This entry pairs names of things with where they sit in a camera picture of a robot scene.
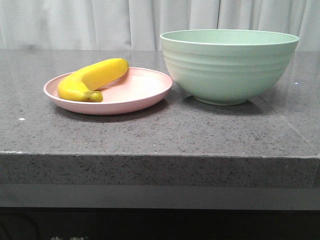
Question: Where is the pink plate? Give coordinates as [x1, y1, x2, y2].
[43, 67, 173, 115]

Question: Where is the green bowl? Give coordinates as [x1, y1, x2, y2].
[160, 29, 300, 106]

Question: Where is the yellow banana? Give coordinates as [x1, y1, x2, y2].
[57, 58, 129, 103]

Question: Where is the white curtain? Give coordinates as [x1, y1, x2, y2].
[0, 0, 320, 52]

